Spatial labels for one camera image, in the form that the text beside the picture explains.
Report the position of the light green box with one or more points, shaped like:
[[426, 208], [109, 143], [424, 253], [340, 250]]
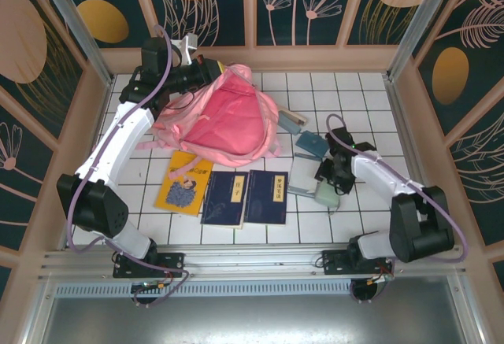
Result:
[[326, 196]]

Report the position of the white notebook with blue cover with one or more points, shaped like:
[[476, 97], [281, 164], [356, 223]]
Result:
[[303, 174]]

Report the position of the pink backpack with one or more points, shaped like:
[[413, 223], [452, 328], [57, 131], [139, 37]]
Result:
[[232, 119]]

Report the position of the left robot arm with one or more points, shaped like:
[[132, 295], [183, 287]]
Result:
[[118, 143]]

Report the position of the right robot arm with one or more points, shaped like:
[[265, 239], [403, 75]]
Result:
[[378, 171]]

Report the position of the small teal wallet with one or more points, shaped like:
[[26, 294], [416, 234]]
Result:
[[312, 144]]

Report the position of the dark blue book, plain cover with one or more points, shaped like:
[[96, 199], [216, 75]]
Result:
[[265, 198]]

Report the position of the yellow book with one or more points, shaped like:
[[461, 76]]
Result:
[[181, 198]]

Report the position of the dark blue book, leaf print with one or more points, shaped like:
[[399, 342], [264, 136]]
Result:
[[222, 202]]

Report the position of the slotted metal vent strip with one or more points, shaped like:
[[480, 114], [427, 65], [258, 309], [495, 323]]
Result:
[[252, 289]]

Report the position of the grey metal sheet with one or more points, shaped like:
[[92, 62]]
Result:
[[252, 320]]

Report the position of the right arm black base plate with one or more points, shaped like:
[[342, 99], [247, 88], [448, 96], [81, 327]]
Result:
[[334, 263]]

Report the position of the aluminium corner post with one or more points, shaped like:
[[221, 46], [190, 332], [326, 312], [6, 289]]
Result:
[[420, 25], [81, 33]]

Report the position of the aluminium front rail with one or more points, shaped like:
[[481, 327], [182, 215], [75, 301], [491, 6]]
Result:
[[252, 259]]

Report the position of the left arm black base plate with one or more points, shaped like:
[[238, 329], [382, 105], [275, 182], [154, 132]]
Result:
[[169, 263]]

